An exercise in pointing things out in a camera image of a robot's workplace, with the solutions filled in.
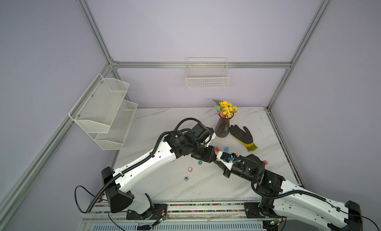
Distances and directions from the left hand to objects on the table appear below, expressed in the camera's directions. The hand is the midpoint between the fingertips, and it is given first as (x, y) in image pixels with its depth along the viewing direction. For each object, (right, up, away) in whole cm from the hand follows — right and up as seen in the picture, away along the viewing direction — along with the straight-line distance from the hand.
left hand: (212, 159), depth 67 cm
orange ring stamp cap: (-11, -12, +21) cm, 27 cm away
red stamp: (+7, -1, +29) cm, 30 cm away
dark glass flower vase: (+10, +14, +29) cm, 34 cm away
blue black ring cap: (-13, -16, +17) cm, 27 cm away
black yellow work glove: (+27, +6, +35) cm, 44 cm away
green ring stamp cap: (-5, -8, +24) cm, 26 cm away
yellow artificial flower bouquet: (+10, +25, +19) cm, 32 cm away
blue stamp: (+13, -1, +28) cm, 31 cm away
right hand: (+2, 0, +4) cm, 4 cm away
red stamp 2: (+36, -8, +23) cm, 44 cm away
